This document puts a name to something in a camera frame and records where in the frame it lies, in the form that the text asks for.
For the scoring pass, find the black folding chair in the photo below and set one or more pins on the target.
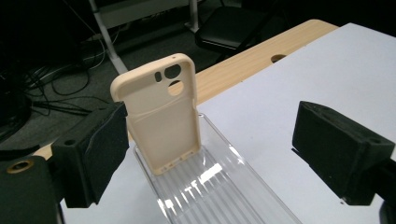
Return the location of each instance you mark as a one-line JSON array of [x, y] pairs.
[[230, 28]]

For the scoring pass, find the clear plastic packaging tray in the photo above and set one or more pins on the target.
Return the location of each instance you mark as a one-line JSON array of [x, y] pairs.
[[218, 193]]

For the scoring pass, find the white-legged desk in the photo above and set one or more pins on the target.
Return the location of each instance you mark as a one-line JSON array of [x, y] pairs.
[[106, 34]]

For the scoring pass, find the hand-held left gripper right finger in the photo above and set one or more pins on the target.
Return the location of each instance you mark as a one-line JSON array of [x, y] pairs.
[[339, 152]]

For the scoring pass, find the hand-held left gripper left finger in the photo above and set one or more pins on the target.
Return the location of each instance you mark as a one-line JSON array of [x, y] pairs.
[[90, 155]]

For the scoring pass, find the beige phone case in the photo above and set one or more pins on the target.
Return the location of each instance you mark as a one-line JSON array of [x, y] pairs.
[[162, 124]]

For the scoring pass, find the white table cover sheet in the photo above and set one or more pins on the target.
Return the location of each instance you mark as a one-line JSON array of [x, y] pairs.
[[311, 77]]

